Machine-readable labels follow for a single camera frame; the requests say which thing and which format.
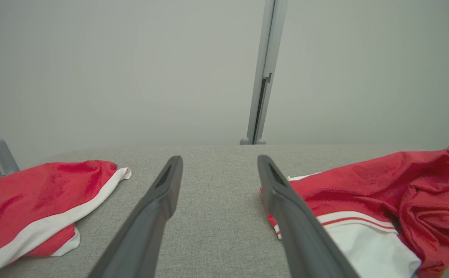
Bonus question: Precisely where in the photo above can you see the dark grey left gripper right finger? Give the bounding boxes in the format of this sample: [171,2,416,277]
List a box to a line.
[257,155,360,278]

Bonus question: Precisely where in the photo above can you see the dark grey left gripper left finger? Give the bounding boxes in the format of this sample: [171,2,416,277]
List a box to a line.
[87,156,184,278]

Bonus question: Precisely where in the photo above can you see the red jersey with black print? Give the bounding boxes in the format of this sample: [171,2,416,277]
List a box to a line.
[259,149,449,278]

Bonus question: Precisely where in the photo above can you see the red shorts with white stripe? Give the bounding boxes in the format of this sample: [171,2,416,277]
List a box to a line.
[0,160,132,276]

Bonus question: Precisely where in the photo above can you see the grey metal partition post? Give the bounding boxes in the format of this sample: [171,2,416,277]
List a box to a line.
[240,0,289,145]

